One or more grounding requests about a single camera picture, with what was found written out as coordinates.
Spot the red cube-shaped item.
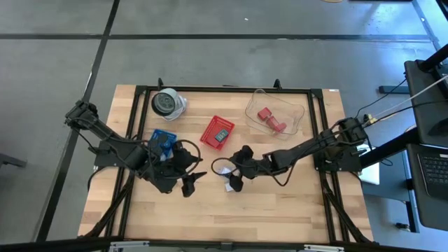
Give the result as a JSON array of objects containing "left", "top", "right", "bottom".
[{"left": 257, "top": 106, "right": 273, "bottom": 122}]

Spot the red digital timer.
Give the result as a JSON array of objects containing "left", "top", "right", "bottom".
[{"left": 206, "top": 128, "right": 231, "bottom": 148}]

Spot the grey furniture leg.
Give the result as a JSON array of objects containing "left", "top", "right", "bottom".
[{"left": 0, "top": 153, "right": 27, "bottom": 169}]

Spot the blue packet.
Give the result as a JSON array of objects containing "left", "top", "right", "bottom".
[{"left": 148, "top": 128, "right": 178, "bottom": 162}]

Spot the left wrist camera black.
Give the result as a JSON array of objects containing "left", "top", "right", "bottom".
[{"left": 174, "top": 148, "right": 204, "bottom": 172}]

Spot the silver metal bracket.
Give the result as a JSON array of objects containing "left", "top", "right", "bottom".
[
  {"left": 303, "top": 244, "right": 346, "bottom": 252},
  {"left": 108, "top": 240, "right": 151, "bottom": 252}
]

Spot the black aluminium table frame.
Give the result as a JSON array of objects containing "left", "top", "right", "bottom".
[{"left": 78, "top": 78, "right": 375, "bottom": 252}]

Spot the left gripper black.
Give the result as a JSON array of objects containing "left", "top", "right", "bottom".
[{"left": 150, "top": 160, "right": 208, "bottom": 198}]

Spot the long white cable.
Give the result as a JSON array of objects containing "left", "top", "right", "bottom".
[{"left": 372, "top": 75, "right": 448, "bottom": 120}]

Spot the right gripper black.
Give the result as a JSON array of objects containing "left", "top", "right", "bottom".
[{"left": 228, "top": 144, "right": 278, "bottom": 193}]

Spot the clear plastic tray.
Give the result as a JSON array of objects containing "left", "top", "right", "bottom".
[{"left": 244, "top": 88, "right": 305, "bottom": 141}]

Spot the black laptop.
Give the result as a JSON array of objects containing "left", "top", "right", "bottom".
[{"left": 407, "top": 143, "right": 448, "bottom": 230}]

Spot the black diagonal support bar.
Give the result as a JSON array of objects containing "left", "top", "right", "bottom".
[{"left": 359, "top": 127, "right": 421, "bottom": 169}]

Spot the white paper sheet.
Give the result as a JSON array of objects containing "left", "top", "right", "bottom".
[{"left": 358, "top": 145, "right": 381, "bottom": 186}]

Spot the red slotted plastic basket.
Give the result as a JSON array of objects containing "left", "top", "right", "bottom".
[{"left": 199, "top": 115, "right": 236, "bottom": 152}]

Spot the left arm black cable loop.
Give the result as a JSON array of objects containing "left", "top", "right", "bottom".
[{"left": 150, "top": 139, "right": 203, "bottom": 180}]

